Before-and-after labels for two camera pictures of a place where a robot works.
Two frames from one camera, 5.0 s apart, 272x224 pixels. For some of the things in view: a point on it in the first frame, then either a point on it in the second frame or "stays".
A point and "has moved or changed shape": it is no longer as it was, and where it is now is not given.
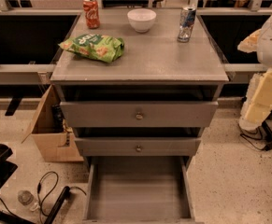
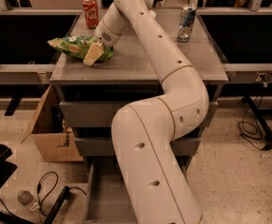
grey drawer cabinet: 127,93 stays
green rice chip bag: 107,49 has moved or changed shape
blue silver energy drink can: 186,22 stays
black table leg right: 271,141 stays
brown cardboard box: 54,140 stays
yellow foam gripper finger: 270,93 → 93,53
